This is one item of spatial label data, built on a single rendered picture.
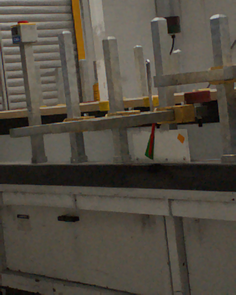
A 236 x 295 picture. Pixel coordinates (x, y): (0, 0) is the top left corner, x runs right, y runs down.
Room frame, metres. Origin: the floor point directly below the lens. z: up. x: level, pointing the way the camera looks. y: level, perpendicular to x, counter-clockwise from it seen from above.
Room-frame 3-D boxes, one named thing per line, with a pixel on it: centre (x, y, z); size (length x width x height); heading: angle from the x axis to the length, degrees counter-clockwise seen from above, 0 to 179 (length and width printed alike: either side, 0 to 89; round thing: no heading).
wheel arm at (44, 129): (2.83, 0.17, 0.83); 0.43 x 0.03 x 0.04; 128
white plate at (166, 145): (2.51, -0.12, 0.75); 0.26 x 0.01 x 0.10; 38
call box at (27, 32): (3.11, 0.31, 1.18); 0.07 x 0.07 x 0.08; 38
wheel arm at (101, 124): (2.41, -0.10, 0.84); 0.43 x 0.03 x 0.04; 128
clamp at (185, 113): (2.49, -0.18, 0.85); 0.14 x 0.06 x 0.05; 38
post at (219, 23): (2.31, -0.31, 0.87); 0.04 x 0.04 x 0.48; 38
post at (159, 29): (2.51, -0.16, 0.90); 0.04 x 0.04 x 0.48; 38
